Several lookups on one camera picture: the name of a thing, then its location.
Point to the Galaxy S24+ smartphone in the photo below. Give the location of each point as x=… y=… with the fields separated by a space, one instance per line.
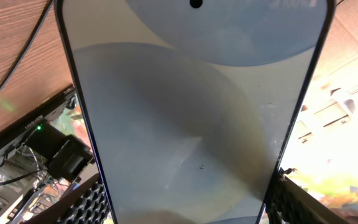
x=189 y=105

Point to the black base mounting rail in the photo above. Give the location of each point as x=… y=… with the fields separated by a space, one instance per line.
x=48 y=111

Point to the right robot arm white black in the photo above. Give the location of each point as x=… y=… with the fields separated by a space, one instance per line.
x=66 y=155

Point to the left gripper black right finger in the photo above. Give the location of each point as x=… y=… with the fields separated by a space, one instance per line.
x=286 y=202

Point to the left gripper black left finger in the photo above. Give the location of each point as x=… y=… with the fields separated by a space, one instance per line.
x=87 y=204

